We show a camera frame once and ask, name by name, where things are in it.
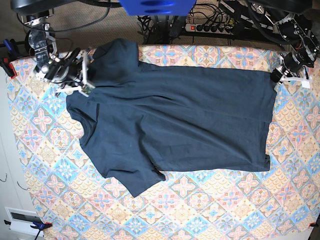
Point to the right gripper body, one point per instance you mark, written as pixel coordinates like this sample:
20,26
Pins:
74,71

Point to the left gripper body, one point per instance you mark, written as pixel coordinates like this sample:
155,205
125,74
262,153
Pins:
293,66

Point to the dark navy t-shirt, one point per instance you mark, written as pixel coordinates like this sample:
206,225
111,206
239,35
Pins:
142,119

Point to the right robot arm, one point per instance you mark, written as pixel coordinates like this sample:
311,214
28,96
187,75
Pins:
42,42

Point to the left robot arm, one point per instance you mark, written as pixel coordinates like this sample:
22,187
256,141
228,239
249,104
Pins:
295,30

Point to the blue orange clamp top left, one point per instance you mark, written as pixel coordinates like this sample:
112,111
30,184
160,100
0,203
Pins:
6,62

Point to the blue orange clamp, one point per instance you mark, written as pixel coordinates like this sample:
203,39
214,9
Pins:
6,62
37,226

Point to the white power strip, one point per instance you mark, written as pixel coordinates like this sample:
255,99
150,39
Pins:
210,29

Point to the patterned colourful tablecloth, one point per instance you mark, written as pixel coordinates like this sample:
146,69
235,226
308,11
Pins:
66,190

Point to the blue orange clamp bottom left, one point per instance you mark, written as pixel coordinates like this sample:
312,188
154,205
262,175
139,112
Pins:
37,226

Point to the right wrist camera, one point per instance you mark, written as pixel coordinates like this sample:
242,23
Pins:
86,89

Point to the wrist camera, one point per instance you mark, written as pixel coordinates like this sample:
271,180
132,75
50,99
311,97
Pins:
306,84
86,89

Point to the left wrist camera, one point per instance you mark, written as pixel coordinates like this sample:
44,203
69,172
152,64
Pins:
306,84

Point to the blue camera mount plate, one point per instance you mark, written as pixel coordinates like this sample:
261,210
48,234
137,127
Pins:
157,7

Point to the white wall outlet box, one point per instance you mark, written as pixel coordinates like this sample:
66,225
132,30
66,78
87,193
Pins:
15,214

